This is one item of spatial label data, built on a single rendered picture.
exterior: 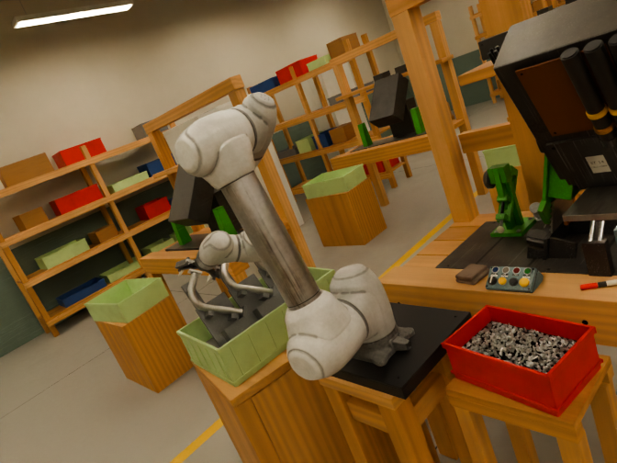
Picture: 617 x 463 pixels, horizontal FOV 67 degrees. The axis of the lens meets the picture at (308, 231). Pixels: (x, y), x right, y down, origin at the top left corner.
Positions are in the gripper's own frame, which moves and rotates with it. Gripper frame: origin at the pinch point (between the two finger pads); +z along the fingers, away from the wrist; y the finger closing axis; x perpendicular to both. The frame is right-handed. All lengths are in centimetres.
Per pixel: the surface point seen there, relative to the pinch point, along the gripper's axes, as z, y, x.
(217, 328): 5.8, -14.7, 18.7
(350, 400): -51, -49, 48
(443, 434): -13, -117, 50
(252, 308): 4.9, -28.7, 6.9
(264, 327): -17.5, -28.0, 20.6
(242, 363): -14.2, -22.2, 34.9
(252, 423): -11, -31, 55
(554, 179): -109, -84, -18
